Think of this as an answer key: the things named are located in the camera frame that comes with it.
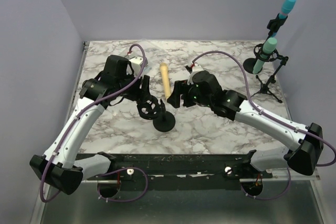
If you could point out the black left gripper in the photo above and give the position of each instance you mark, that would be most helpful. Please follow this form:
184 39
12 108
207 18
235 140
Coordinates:
139 96

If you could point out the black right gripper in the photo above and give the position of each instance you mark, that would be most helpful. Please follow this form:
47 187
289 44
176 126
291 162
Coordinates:
180 87

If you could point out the black shock mount desk stand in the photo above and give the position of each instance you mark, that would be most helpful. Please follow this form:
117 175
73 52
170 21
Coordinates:
155 110

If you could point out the cream yellow microphone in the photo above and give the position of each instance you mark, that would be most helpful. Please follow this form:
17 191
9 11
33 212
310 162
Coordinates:
165 79

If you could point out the black tripod shock mount stand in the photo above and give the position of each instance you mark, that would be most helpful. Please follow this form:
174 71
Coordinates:
264 87

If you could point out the mint green microphone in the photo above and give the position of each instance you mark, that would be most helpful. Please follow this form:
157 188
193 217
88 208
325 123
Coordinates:
267 49

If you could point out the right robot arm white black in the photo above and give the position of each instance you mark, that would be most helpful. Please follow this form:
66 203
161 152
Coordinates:
301 149

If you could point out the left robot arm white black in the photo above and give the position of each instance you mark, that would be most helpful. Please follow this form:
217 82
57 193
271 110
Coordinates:
121 77

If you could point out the black round base mic stand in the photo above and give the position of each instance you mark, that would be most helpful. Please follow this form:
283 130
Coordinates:
250 62

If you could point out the blue microphone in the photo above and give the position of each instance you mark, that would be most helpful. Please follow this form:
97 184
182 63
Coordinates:
284 11

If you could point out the clear plastic screw organizer box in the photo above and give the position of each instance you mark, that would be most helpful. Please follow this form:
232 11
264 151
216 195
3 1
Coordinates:
147 67

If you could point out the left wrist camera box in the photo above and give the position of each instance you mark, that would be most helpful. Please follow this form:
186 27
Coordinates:
137 63

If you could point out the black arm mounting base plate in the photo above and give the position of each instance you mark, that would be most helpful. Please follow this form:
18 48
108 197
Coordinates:
136 172

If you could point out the aluminium extrusion rail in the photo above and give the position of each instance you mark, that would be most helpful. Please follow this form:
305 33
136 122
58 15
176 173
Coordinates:
279 174

